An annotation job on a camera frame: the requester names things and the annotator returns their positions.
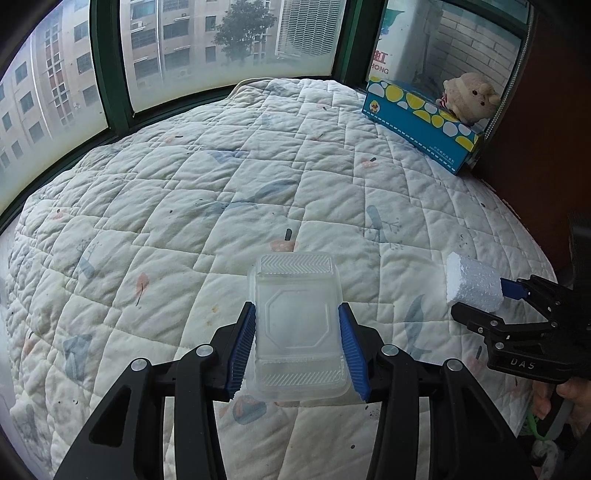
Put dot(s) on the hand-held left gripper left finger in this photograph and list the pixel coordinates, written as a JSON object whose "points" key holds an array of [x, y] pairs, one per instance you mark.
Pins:
{"points": [[244, 342]]}

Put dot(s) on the blue spotted tissue box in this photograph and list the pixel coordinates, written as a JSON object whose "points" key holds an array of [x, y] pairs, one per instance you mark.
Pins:
{"points": [[415, 115]]}

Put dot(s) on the green window frame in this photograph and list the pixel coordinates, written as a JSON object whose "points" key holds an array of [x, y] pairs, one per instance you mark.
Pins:
{"points": [[108, 60]]}

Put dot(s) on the person's right hand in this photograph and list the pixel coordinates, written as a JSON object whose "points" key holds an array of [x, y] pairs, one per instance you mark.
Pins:
{"points": [[544, 401]]}

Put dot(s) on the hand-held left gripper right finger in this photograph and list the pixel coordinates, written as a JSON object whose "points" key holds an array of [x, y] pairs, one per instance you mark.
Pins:
{"points": [[352, 351]]}

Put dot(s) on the outdoor air conditioner unit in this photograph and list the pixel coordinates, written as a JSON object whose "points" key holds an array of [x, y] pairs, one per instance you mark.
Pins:
{"points": [[309, 27]]}

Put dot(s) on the brown wooden panel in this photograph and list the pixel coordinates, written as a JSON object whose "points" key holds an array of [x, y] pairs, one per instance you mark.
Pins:
{"points": [[545, 138]]}

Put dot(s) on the white printed carton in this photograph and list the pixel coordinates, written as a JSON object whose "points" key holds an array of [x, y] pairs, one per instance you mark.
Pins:
{"points": [[397, 41]]}

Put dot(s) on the white styrofoam piece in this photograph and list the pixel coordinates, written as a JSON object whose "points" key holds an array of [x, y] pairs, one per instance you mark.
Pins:
{"points": [[473, 284]]}

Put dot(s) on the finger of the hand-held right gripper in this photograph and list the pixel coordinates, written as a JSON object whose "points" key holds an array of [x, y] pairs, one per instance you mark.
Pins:
{"points": [[511, 289], [471, 316]]}

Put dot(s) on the beige plush toy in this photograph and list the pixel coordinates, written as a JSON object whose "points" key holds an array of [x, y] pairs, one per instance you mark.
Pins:
{"points": [[471, 99]]}

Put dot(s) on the white quilted mat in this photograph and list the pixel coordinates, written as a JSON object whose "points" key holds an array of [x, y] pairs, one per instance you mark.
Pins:
{"points": [[231, 184]]}

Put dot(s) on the clear plastic clamshell container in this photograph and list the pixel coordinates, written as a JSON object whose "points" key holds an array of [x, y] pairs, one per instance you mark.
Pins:
{"points": [[295, 323]]}

